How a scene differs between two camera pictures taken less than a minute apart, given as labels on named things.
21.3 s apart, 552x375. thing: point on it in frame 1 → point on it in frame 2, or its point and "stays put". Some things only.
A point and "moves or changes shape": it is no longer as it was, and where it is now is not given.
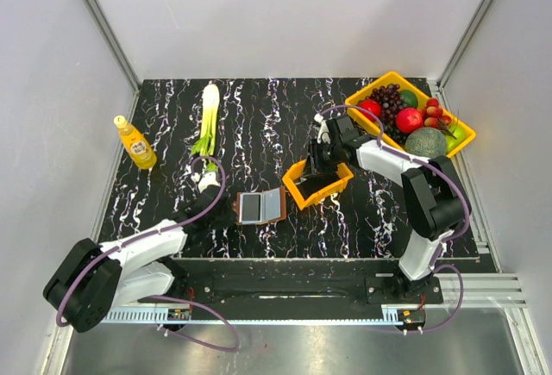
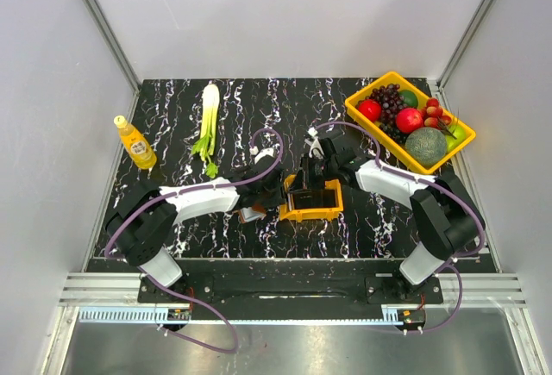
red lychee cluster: [435, 114] stays put
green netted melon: [424, 142] stays put
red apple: [373, 105] stays put
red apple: [409, 119] stays put
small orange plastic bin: [326, 190] moves or changes shape
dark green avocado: [410, 98] stays put
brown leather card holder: [272, 204] moves or changes shape
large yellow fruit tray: [421, 97] stays put
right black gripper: [314, 164] → [304, 179]
